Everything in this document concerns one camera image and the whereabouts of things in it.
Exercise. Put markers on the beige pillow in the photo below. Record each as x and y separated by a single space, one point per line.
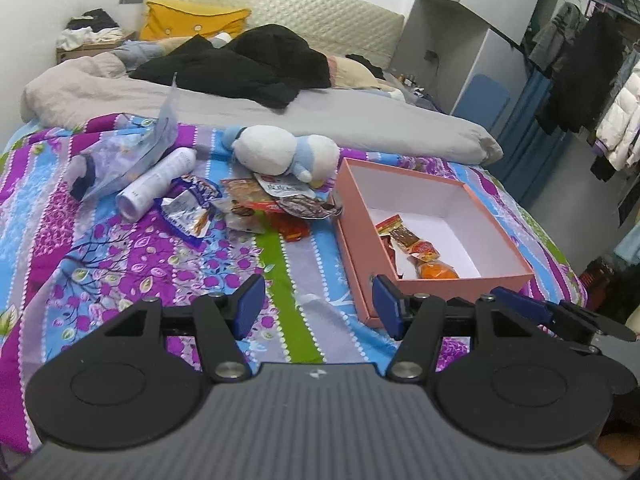
350 75

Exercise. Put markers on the floral printed bedsheet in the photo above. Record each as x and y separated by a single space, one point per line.
125 270

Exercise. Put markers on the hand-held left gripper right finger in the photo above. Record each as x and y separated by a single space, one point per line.
387 305

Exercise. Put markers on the pink cardboard box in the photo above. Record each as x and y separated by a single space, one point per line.
425 200

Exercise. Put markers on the dark brown snack packet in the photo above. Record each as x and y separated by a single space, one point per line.
300 205

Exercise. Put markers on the blue board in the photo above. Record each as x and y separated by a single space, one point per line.
480 100

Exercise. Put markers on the orange snack packet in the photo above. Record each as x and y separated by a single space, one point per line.
437 271

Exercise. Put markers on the dark hanging clothes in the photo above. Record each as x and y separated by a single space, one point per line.
585 80

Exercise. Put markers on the dark red snack packet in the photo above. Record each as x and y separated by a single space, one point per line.
390 257

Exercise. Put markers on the plain red snack packet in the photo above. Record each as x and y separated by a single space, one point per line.
295 227

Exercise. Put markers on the grey duvet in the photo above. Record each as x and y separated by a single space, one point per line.
350 120

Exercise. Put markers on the orange-brown snack packet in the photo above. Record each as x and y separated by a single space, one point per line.
245 192

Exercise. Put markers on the dark red bag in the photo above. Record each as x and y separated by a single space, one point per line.
605 280

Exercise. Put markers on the white spray can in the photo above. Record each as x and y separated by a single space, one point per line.
155 180

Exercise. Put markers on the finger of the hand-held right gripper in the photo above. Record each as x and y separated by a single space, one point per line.
522 304

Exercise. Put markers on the clear snack packet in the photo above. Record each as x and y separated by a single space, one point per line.
240 220

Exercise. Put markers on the person's right forearm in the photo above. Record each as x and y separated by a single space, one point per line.
620 452

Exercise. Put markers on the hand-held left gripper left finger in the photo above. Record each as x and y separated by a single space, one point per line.
250 305

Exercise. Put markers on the white and blue plush toy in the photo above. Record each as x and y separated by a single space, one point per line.
270 152

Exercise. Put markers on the clear plastic bag with purple toy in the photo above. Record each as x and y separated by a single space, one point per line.
115 165

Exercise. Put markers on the white puffer jacket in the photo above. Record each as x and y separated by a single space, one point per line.
622 120

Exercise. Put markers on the beige quilted headboard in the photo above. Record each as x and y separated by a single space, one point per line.
325 15

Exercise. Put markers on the grey-blue garment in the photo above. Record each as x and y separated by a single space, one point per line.
137 52

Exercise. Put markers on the silver blue-edged snack packet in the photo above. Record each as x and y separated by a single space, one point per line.
187 217

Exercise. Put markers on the blue curtain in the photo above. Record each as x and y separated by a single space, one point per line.
525 150

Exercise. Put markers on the wooden nightstand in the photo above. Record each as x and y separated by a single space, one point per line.
75 54

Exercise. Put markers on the black wall socket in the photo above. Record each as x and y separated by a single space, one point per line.
431 56

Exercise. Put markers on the yellow pillow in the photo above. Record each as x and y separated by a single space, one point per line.
180 22

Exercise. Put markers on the cluttered bedside table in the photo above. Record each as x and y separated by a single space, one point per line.
415 92

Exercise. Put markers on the black jacket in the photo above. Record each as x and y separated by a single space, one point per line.
250 65

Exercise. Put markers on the pile of clothes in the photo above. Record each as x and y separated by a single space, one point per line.
85 35

